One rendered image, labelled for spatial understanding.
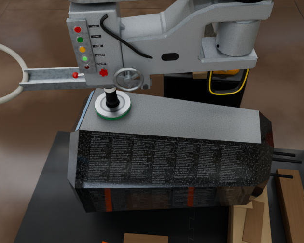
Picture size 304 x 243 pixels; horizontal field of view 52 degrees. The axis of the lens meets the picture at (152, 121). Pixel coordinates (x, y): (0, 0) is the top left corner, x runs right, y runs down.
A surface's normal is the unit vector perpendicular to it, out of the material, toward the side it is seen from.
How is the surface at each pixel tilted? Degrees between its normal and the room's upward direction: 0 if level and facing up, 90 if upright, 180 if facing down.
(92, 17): 90
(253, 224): 0
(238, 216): 0
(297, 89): 0
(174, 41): 90
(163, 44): 90
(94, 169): 45
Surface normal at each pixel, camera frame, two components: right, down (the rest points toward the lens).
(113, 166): -0.10, 0.09
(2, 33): -0.03, -0.64
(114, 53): 0.06, 0.77
